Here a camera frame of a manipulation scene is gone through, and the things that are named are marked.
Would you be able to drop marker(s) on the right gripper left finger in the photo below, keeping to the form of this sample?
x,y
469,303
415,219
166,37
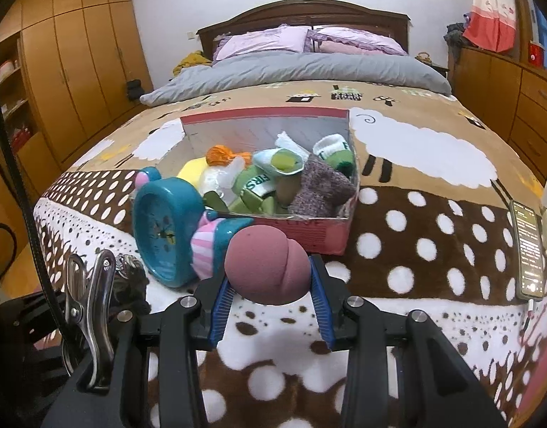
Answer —
x,y
221,310

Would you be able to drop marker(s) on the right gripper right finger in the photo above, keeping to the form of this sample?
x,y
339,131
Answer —
x,y
319,291

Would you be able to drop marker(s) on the pink makeup sponge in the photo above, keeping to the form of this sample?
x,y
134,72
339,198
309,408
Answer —
x,y
266,267

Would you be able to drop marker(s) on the purple knit sock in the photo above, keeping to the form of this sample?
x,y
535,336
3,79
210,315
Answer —
x,y
323,190

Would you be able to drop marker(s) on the beige makeup sponge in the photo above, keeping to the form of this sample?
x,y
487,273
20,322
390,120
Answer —
x,y
287,188

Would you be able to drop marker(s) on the green white sock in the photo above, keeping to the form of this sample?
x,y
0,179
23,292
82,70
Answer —
x,y
256,190
336,152

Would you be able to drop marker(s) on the yellow sponge block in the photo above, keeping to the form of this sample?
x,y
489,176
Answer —
x,y
193,170

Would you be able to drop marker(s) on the light blue sock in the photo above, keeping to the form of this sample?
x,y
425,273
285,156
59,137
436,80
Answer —
x,y
278,162

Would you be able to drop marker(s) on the orange fabric flower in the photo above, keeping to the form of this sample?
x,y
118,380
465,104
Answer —
x,y
221,155

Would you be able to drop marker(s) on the white waffle cloth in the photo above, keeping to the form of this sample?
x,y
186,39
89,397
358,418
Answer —
x,y
284,141

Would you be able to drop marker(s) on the dark patterned pouch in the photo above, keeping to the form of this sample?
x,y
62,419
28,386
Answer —
x,y
130,286

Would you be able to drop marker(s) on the pink striped teal toy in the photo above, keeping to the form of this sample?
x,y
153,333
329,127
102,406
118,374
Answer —
x,y
210,241

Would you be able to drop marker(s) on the metal spring clip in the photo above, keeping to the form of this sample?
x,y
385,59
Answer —
x,y
87,305

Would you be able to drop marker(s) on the teal alarm clock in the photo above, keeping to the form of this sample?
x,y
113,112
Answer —
x,y
165,216

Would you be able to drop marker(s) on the brown polka dot blanket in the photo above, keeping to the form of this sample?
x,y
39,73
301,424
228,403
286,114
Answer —
x,y
431,229

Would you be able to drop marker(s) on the pink cardboard shoe box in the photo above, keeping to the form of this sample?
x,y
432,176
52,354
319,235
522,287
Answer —
x,y
255,129

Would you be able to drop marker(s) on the smartphone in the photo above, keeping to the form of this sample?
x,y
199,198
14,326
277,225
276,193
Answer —
x,y
527,241

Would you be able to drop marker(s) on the grey duvet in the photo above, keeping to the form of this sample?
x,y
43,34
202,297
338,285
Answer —
x,y
283,66

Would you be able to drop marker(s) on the black bag on wardrobe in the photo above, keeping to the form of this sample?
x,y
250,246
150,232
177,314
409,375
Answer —
x,y
134,90

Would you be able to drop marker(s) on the yellow knitted cloth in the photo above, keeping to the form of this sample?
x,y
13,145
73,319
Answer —
x,y
193,59

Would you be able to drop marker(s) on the right lilac pillow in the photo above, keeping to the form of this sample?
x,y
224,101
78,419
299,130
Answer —
x,y
344,40

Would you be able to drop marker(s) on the lilac pillow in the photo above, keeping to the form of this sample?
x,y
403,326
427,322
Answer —
x,y
284,37
344,40

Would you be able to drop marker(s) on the left lilac pillow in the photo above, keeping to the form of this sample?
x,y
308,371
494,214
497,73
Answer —
x,y
284,37

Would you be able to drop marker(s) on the wooden dresser cabinet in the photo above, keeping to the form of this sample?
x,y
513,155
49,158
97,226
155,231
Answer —
x,y
509,97

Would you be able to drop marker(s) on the dark wooden headboard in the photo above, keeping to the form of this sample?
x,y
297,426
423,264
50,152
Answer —
x,y
309,13

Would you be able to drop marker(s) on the dark clothes pile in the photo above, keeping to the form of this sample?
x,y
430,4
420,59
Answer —
x,y
455,39

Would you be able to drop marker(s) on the wooden wardrobe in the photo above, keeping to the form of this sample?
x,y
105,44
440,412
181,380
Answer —
x,y
64,65

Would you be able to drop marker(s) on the white red curtain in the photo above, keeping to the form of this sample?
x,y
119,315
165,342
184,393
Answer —
x,y
492,25

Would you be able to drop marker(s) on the red cup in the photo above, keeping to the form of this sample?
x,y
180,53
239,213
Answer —
x,y
536,54

